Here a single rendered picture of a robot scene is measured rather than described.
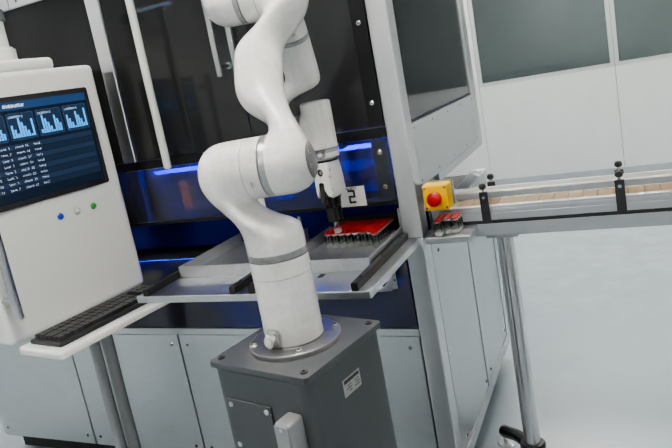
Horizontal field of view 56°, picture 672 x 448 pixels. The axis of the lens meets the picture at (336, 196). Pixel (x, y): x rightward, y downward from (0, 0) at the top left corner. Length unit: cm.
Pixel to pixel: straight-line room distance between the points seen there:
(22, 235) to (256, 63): 100
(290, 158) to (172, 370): 145
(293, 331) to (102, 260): 104
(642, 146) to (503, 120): 126
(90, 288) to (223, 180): 102
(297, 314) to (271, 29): 57
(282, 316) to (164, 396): 136
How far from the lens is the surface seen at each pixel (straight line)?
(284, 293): 123
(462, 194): 189
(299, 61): 159
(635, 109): 631
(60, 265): 207
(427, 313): 189
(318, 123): 168
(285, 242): 120
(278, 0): 133
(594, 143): 635
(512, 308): 199
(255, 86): 125
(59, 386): 292
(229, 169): 119
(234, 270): 179
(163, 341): 243
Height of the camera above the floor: 137
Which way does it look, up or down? 10 degrees down
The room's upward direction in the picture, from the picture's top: 10 degrees counter-clockwise
